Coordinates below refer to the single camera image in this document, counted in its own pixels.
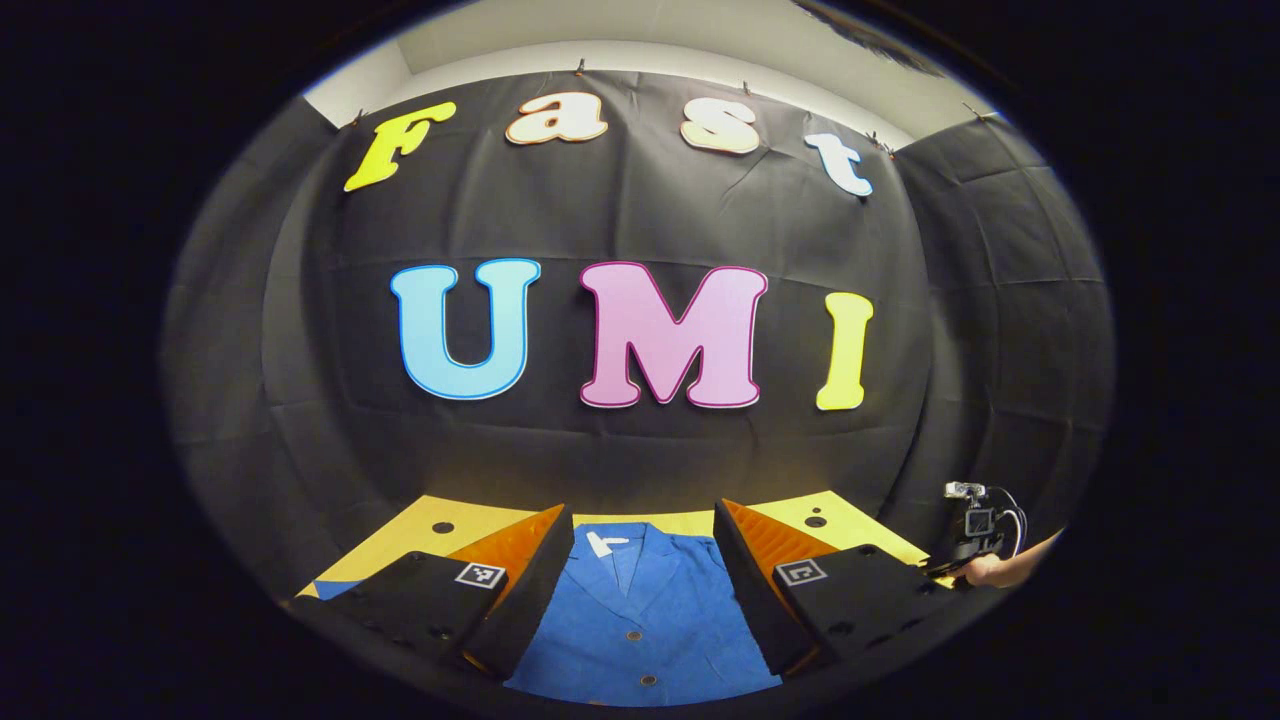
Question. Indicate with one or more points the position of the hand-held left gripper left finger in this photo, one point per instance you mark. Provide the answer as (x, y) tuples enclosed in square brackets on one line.
[(530, 600)]

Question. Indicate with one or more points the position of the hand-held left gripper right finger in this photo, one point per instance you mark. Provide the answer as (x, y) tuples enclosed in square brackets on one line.
[(750, 590)]

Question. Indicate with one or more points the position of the blue button shirt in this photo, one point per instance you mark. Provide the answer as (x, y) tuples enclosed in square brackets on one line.
[(650, 600)]

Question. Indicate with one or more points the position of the black backdrop cloth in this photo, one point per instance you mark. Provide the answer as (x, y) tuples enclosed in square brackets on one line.
[(600, 220)]

